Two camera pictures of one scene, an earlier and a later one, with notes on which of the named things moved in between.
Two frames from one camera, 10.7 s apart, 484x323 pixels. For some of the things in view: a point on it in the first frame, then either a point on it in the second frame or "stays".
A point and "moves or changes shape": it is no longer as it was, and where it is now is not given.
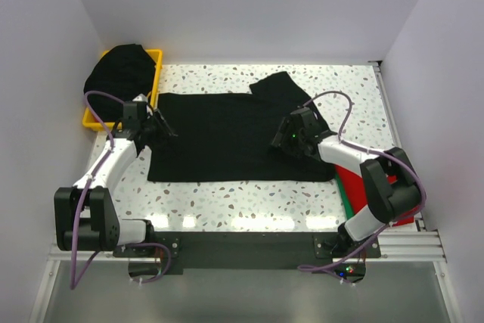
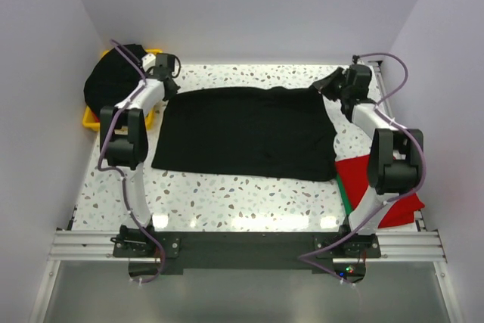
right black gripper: x=284 y=136 → x=333 y=82
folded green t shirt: x=350 y=211 stays
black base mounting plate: x=251 y=253 stays
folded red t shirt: x=355 y=187 stays
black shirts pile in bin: x=125 y=72 stays
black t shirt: x=228 y=138 moves or changes shape
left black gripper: x=156 y=126 → x=170 y=87
